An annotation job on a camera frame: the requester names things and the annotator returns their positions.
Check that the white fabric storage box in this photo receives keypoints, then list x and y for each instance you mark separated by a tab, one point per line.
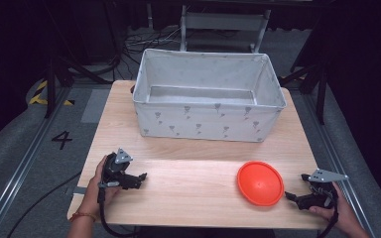
208	99

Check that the person's right hand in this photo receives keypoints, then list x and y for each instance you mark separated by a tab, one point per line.
340	211

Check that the metal floor rail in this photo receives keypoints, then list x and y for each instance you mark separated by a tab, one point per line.
26	162
337	162

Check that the grey tape strip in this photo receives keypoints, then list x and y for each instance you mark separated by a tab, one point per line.
79	190

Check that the yellow black hazard tape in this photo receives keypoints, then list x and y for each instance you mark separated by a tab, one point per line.
41	95

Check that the grey metal frame stand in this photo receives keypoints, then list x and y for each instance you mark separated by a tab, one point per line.
223	21

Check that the orange round plate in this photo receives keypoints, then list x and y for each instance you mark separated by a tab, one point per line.
260	183

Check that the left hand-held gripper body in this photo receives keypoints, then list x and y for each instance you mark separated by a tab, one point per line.
115	167

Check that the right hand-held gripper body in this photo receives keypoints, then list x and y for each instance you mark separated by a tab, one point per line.
322	191

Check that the person's left hand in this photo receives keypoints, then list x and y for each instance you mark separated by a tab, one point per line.
94	195

